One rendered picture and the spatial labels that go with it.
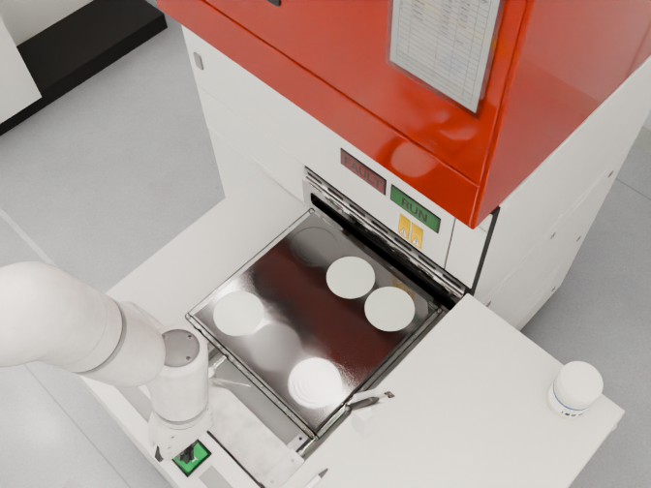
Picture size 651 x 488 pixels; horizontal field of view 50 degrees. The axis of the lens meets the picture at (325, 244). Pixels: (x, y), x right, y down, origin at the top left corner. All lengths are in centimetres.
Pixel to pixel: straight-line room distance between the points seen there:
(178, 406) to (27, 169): 214
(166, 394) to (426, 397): 50
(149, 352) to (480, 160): 52
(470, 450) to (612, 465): 115
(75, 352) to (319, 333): 75
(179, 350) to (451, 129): 48
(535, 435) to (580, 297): 133
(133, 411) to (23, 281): 69
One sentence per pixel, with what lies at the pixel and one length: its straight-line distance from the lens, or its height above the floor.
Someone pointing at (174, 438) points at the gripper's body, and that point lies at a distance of 113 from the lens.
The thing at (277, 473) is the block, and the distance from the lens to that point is 131.
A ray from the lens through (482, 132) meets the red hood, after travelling 98.
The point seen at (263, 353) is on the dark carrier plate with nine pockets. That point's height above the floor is 90.
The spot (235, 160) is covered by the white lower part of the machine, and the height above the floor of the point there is 77.
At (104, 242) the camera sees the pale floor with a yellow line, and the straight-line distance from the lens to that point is 274.
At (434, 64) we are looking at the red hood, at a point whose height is 151.
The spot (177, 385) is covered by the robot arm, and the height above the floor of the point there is 128.
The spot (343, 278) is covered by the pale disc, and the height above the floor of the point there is 90.
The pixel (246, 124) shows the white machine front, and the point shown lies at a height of 96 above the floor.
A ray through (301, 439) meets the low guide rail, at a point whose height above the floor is 85.
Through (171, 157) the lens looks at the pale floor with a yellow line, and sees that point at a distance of 291.
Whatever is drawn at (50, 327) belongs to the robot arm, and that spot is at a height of 160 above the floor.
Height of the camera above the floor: 217
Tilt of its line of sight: 57 degrees down
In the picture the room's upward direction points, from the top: 3 degrees counter-clockwise
